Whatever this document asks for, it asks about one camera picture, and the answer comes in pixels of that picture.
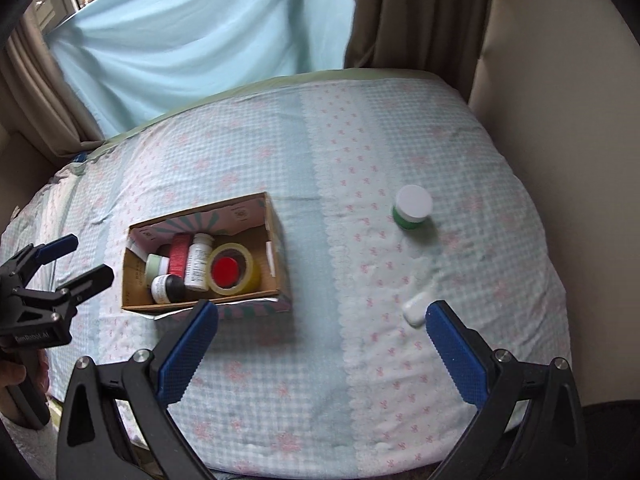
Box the dark jar with white label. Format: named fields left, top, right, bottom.
left=150, top=274, right=187, bottom=305

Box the green jar with white lid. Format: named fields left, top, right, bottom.
left=391, top=185, right=434, bottom=231

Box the jar with red lid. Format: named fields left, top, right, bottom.
left=211, top=257, right=239, bottom=285

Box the small red carton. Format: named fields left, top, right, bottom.
left=169, top=234, right=194, bottom=279

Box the jar with pale green lid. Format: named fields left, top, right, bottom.
left=145, top=254, right=171, bottom=281

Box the white earbuds case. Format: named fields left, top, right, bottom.
left=402, top=292, right=436, bottom=329

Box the person's left hand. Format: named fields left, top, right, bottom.
left=0, top=352, right=51, bottom=427

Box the checked floral bed sheet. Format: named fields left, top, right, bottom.
left=0, top=72, right=572, bottom=480

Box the yellow tape roll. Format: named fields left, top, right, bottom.
left=206, top=242, right=261, bottom=297

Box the cardboard box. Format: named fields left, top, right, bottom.
left=121, top=191, right=294, bottom=319

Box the light blue hanging cloth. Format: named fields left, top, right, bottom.
left=47, top=0, right=357, bottom=129

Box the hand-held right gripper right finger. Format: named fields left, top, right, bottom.
left=425, top=300, right=587, bottom=480

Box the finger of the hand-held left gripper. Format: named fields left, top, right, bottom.
left=55, top=264, right=115, bottom=307
left=15, top=234, right=80, bottom=281

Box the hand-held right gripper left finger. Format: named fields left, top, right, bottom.
left=56, top=299, right=221, bottom=480

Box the white pill bottle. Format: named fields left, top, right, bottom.
left=184, top=233, right=215, bottom=291

